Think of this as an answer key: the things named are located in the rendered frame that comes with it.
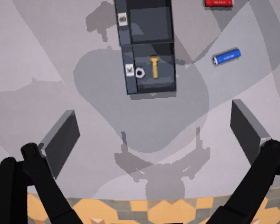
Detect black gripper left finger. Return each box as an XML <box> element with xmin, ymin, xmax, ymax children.
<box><xmin>0</xmin><ymin>109</ymin><xmax>84</xmax><ymax>224</ymax></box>

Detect silver hex nut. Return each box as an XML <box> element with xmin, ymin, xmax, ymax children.
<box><xmin>135</xmin><ymin>67</ymin><xmax>145</xmax><ymax>78</ymax></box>

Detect blue battery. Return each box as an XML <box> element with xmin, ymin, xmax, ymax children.
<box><xmin>213</xmin><ymin>49</ymin><xmax>241</xmax><ymax>65</ymax></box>

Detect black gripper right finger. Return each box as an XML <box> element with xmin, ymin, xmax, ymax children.
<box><xmin>205</xmin><ymin>99</ymin><xmax>280</xmax><ymax>224</ymax></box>

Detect dark grey rack of three bins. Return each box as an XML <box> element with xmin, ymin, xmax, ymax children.
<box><xmin>114</xmin><ymin>0</ymin><xmax>177</xmax><ymax>95</ymax></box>

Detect red battery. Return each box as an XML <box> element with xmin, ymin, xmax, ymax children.
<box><xmin>204</xmin><ymin>0</ymin><xmax>234</xmax><ymax>7</ymax></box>

